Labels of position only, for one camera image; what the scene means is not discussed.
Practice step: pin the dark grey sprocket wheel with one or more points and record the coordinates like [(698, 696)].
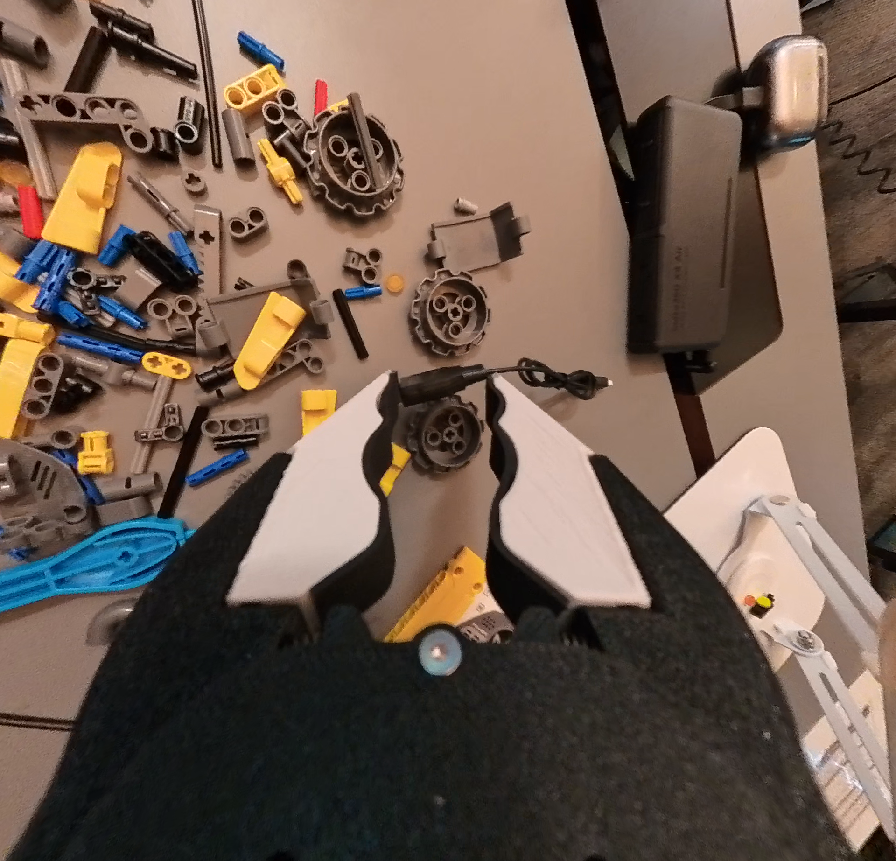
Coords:
[(427, 329), (427, 448), (329, 147)]

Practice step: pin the long yellow holed panel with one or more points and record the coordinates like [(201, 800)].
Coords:
[(448, 588)]

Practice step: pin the glossy dark webcam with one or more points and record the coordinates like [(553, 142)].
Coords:
[(791, 84)]

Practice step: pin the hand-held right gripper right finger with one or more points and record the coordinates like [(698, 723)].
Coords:
[(567, 525)]

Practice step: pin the small grey peg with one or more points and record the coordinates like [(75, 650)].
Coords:
[(465, 206)]

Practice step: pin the pile of toy building parts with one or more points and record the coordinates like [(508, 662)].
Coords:
[(84, 196)]

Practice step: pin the printed instruction booklet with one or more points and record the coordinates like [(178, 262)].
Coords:
[(483, 623)]

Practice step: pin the black power adapter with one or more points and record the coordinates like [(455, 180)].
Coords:
[(679, 231)]

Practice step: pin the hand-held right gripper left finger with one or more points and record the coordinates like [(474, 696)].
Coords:
[(315, 525)]

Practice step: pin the cyan plastic separator tool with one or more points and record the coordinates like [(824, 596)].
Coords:
[(84, 572)]

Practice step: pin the grey elbow pipe piece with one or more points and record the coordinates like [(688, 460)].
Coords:
[(105, 619)]

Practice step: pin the dark grey hinged panel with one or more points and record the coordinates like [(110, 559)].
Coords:
[(476, 241)]

